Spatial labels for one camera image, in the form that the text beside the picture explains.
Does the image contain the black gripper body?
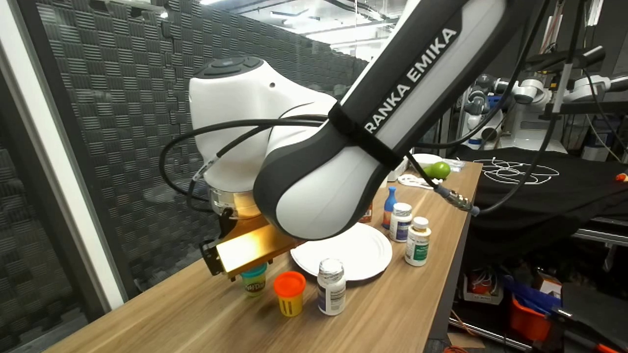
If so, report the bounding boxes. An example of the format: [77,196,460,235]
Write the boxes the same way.
[216,206,242,241]

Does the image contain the white bottle silver cap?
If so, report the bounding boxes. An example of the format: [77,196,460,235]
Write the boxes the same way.
[316,257,348,317]

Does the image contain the white bottle blue label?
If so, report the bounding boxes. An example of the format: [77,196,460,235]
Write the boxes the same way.
[389,200,415,245]

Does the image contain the white bottle green label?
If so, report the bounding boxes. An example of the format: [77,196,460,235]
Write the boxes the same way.
[403,215,434,268]

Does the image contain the white round plate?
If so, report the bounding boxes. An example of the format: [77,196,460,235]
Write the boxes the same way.
[289,221,395,284]

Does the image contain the crumpled clear plastic bag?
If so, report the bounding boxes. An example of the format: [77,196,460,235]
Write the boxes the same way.
[397,172,438,192]

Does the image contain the green pear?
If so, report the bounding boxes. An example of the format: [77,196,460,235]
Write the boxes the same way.
[422,161,454,182]

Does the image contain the red white package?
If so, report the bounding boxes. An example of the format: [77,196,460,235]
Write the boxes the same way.
[462,270,505,308]

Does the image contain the white lab equipment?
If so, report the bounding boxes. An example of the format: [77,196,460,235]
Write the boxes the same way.
[462,72,552,151]

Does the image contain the blue tool under table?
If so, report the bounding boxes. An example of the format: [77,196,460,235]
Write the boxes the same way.
[501,278,564,317]

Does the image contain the orange bin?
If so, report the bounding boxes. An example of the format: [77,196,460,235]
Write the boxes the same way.
[509,294,558,345]

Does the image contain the black cloth covered table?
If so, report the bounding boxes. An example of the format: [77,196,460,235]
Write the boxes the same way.
[454,145,628,237]

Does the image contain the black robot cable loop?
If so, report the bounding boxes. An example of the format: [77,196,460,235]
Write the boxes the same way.
[157,115,330,202]

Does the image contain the white window frame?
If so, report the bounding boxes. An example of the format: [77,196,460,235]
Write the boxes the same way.
[0,0,128,312]

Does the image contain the thin white cable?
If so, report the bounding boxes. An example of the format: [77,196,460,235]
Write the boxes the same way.
[479,155,564,188]

